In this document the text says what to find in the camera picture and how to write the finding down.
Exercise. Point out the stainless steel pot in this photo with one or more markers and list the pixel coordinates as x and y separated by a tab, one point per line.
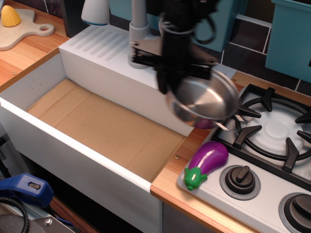
204	103

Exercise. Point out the black stove knob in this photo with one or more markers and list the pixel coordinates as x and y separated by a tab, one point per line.
295	212
240	182

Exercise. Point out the yellow toy corn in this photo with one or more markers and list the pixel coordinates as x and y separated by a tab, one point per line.
9	16

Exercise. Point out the grey toy faucet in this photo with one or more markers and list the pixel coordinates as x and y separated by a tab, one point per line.
140	37

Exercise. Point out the white toy stove top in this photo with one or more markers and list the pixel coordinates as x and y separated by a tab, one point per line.
260	213

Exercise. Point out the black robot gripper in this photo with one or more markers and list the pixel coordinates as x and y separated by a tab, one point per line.
173	56

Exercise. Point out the brown cardboard sheet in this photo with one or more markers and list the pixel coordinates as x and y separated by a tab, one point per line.
130	140

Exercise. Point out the right teal box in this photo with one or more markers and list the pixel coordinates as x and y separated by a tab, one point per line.
289	49

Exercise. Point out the purple toy eggplant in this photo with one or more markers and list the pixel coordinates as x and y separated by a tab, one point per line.
210	156

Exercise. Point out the light wooden cutting board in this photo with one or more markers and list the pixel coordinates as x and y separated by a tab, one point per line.
10	36

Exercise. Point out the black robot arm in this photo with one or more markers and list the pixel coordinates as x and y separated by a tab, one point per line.
186	14

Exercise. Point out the black burner grate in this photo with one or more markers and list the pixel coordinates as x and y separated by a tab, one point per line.
273	137

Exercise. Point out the left black stove knob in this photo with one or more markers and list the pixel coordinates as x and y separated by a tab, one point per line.
240	182

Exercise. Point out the grey metal bracket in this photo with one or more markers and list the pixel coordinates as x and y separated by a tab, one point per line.
12	221

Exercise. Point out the right black stove knob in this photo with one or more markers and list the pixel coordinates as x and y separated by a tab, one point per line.
295	212

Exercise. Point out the blue plastic clamp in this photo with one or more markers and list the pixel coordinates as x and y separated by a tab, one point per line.
27	189

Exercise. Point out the white toy sink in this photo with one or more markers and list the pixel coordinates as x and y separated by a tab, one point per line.
97	60

